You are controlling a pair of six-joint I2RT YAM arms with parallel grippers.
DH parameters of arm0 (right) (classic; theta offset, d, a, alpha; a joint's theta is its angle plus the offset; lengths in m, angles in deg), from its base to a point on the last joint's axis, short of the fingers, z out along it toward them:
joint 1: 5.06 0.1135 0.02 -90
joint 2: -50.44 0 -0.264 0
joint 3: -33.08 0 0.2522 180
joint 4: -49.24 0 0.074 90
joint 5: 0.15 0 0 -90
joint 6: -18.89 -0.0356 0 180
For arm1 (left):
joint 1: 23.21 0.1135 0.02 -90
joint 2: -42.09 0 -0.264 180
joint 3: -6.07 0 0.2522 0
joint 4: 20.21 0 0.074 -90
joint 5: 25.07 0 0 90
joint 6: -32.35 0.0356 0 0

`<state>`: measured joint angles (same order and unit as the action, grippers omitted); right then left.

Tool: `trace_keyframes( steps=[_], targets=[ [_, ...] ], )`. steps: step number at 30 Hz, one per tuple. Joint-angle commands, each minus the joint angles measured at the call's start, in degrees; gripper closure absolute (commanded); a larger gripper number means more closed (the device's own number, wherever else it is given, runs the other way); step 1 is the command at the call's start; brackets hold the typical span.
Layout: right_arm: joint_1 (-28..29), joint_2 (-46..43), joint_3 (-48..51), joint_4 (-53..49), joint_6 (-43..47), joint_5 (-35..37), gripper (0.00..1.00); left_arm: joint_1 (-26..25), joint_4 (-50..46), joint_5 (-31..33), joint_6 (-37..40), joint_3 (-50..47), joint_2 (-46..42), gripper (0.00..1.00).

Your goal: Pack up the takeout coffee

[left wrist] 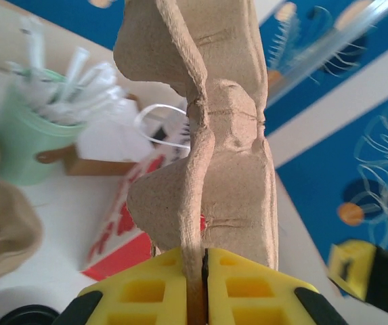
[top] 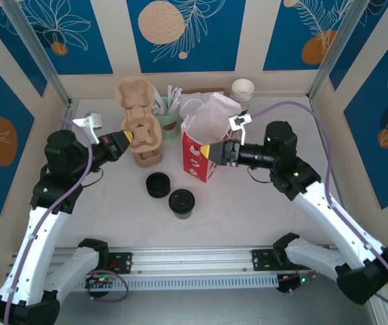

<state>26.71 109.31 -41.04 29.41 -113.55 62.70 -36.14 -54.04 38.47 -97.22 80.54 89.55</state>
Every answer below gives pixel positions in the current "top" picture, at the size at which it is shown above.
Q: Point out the aluminium frame post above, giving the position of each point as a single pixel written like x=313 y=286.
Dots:
x=332 y=50
x=34 y=44

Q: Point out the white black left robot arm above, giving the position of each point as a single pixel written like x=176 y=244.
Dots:
x=38 y=243

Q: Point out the white paper bag red print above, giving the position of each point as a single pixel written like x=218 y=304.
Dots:
x=197 y=162

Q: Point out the white wrapped straw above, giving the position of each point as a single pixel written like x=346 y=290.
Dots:
x=170 y=98
x=176 y=100
x=157 y=107
x=160 y=99

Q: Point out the aluminium table edge rail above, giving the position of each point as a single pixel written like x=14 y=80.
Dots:
x=71 y=106
x=316 y=113

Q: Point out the brown cardboard napkin box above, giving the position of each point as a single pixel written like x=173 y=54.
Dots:
x=200 y=91

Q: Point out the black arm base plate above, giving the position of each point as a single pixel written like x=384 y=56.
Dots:
x=122 y=262
x=264 y=259

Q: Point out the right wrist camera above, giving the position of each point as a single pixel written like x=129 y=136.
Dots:
x=239 y=121

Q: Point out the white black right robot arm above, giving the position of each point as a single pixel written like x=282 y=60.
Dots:
x=342 y=220

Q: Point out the mint green straw holder cup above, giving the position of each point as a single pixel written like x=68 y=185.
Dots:
x=170 y=127

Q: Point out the dark green cup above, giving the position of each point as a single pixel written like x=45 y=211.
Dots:
x=245 y=110

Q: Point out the black controller board green light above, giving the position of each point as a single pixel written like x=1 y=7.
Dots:
x=97 y=281
x=292 y=283

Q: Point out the green coffee cup black lid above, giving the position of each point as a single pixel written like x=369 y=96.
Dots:
x=181 y=201

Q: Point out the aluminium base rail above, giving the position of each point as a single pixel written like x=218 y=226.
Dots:
x=193 y=257

